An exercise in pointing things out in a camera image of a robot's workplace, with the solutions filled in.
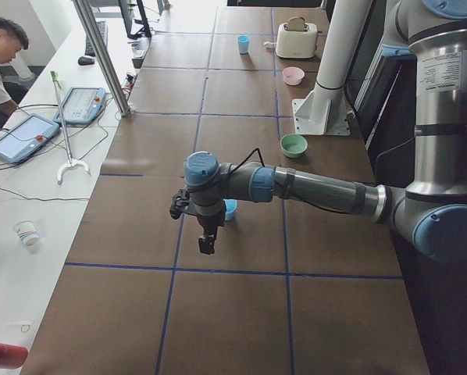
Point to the black computer mouse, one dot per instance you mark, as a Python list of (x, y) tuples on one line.
[(85, 60)]

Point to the aluminium frame post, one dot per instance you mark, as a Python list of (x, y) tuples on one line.
[(88, 22)]

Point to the pink bowl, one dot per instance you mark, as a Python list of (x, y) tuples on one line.
[(293, 75)]

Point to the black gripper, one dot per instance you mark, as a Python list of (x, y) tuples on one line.
[(209, 222)]

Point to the green bowl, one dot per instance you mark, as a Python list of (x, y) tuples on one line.
[(293, 145)]

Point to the red cylinder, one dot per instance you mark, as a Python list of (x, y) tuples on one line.
[(12, 356)]

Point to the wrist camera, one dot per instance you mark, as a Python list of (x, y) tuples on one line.
[(180, 204)]

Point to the slice of toast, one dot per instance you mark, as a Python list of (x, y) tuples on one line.
[(296, 24)]

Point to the teach pendant far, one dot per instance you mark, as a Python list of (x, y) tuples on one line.
[(81, 105)]

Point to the white pillar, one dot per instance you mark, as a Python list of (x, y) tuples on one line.
[(346, 26)]

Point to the teach pendant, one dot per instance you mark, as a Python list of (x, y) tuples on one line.
[(81, 105), (26, 138)]

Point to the white pillar base plate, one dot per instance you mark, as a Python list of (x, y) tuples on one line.
[(329, 120)]

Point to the white paper cup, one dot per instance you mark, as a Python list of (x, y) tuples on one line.
[(26, 232)]

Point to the teach pendant near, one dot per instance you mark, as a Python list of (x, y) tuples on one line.
[(26, 138)]

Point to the light blue cup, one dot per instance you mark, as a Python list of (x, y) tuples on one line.
[(231, 208), (243, 42)]

